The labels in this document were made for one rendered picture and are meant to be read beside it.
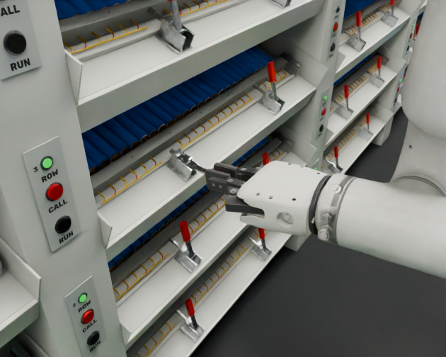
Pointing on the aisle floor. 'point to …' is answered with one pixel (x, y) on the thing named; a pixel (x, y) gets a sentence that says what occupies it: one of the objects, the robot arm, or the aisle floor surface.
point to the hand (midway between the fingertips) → (223, 178)
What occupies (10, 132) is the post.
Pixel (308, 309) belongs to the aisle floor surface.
